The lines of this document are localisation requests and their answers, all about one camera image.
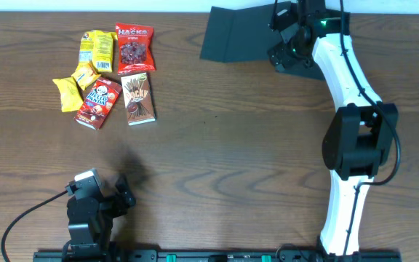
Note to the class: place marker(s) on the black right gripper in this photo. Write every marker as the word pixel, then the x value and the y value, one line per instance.
pixel 278 57

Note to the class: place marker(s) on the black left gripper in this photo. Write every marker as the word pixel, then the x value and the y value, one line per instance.
pixel 127 197

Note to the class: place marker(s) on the black storage box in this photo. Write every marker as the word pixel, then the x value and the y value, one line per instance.
pixel 243 35

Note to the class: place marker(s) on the brown Pocky box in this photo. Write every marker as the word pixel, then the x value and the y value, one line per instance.
pixel 138 99

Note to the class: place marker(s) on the red Hacks candy bag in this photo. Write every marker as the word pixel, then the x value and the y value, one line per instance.
pixel 134 48

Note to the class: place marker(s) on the large yellow snack bag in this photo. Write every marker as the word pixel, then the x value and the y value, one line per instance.
pixel 97 47

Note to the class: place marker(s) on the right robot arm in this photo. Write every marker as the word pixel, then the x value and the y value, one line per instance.
pixel 361 147

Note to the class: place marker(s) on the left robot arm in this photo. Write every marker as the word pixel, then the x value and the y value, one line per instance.
pixel 89 240

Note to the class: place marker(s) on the red Hello Panda box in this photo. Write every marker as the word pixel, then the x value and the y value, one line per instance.
pixel 98 103

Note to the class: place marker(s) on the yellow snack packet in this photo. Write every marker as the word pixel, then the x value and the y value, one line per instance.
pixel 69 94

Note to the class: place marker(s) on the small orange-yellow snack packet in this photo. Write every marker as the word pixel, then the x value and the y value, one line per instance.
pixel 85 75

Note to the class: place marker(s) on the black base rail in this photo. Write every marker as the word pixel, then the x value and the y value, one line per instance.
pixel 229 256

